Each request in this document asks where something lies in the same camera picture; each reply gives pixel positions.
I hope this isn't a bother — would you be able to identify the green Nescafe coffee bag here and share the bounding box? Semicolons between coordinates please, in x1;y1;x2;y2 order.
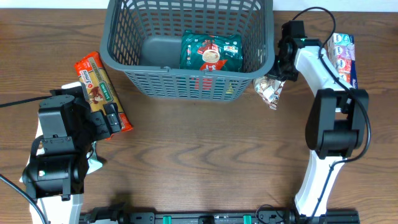
179;30;243;72

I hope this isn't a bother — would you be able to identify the grey plastic basket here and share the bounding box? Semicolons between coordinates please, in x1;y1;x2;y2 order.
100;0;275;101

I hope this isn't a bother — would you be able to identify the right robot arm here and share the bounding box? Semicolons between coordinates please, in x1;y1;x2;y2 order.
267;20;371;223

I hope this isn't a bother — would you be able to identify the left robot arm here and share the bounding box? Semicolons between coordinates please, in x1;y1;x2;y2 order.
22;82;121;223

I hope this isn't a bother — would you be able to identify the light blue snack bar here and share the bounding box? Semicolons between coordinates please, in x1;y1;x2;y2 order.
86;141;103;175

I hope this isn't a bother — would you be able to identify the San Remo spaghetti packet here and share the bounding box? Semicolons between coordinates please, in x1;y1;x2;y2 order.
74;52;133;132

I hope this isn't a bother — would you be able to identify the Kleenex tissue multipack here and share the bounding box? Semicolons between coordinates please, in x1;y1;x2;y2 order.
327;32;358;89

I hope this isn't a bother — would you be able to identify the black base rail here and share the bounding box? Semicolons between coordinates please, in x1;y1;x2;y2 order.
78;204;360;224

